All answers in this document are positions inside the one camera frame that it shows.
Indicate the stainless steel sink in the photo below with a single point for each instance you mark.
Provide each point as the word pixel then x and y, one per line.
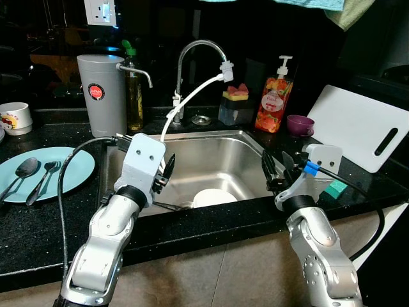
pixel 217 157

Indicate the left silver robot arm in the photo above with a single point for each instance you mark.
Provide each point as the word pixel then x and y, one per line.
pixel 102 243

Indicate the grey water filter canister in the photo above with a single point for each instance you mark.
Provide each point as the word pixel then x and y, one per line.
pixel 105 109

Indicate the dark sponge holder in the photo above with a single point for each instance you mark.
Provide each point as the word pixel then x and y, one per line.
pixel 234 113

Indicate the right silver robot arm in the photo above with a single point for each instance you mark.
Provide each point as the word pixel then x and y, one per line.
pixel 319 246

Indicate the olive hanging towel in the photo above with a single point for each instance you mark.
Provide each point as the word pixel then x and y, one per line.
pixel 351 13

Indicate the silver fork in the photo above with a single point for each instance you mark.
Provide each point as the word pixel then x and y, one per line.
pixel 51 167

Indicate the white wall socket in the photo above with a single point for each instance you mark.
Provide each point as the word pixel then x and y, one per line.
pixel 101 11

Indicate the white bowl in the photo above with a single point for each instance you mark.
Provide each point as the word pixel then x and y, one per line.
pixel 215 198

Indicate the green capped oil bottle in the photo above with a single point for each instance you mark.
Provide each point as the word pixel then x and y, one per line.
pixel 134 105

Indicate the teal hanging towel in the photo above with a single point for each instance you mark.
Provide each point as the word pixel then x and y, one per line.
pixel 307 4

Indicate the chrome gooseneck faucet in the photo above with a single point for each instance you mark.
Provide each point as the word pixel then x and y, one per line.
pixel 178 80

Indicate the green wavy sponge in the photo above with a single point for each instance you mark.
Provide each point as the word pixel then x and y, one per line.
pixel 335 188

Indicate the orange pump soap bottle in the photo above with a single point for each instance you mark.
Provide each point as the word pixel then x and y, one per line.
pixel 273 105

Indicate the white printed mug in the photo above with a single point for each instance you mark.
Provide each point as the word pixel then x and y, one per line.
pixel 15 119

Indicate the white faucet diverter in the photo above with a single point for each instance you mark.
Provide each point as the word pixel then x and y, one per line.
pixel 226 71

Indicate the teal plate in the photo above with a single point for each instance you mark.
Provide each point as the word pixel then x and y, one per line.
pixel 73 169

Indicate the white cutting board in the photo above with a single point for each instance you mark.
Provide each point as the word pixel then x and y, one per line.
pixel 348 125

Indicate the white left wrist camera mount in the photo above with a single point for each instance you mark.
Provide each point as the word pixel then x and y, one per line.
pixel 144 157

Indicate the thin metal utensil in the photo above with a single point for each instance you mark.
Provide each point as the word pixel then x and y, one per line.
pixel 171 206

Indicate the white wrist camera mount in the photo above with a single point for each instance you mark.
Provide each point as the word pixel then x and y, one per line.
pixel 323 157
pixel 144 157

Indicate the round metal sink strainer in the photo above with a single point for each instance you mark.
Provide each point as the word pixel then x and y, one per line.
pixel 201 120

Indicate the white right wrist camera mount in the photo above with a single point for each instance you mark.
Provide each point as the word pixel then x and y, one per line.
pixel 323 157

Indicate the red and yellow sponge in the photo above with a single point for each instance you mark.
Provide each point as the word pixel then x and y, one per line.
pixel 236 93

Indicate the purple cup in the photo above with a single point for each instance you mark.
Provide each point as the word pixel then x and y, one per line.
pixel 300 125

